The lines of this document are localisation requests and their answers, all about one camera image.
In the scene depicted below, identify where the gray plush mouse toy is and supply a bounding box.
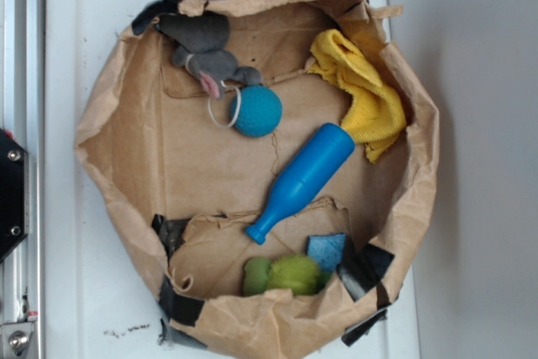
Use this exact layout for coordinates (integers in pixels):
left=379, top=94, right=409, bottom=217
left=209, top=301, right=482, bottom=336
left=157, top=13, right=263, bottom=100

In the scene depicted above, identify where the brown paper bag bin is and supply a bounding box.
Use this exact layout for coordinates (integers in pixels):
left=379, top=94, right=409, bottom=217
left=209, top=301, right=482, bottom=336
left=76, top=0, right=439, bottom=358

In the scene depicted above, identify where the blue rubber ball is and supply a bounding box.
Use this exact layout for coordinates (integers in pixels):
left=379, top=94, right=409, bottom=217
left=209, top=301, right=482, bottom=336
left=229, top=85, right=282, bottom=138

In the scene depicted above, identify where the blue plastic bottle toy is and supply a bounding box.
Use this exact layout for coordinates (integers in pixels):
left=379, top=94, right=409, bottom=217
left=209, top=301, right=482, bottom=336
left=245, top=123, right=356, bottom=245

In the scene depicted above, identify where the white rubber band loop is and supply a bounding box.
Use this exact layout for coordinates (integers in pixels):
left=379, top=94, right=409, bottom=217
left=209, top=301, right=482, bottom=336
left=207, top=86, right=243, bottom=129

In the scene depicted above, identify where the blue sponge piece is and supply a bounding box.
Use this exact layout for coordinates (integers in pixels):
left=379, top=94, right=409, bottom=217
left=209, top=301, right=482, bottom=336
left=307, top=233, right=346, bottom=272

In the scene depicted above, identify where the yellow microfiber cloth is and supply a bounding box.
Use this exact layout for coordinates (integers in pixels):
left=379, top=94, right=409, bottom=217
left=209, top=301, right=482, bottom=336
left=308, top=29, right=407, bottom=164

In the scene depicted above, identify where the green plush toy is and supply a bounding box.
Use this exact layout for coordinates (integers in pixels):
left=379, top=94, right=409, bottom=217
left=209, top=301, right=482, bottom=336
left=243, top=255, right=332, bottom=296

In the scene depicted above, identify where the white plastic tray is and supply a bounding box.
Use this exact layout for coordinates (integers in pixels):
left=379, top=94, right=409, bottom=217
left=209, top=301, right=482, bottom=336
left=44, top=0, right=422, bottom=359

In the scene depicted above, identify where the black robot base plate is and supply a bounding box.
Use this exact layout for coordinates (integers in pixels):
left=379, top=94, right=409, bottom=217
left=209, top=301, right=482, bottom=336
left=0, top=129, right=29, bottom=262

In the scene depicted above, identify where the aluminum frame rail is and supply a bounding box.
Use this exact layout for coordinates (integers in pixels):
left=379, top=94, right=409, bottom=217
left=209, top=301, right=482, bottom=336
left=1, top=0, right=45, bottom=358

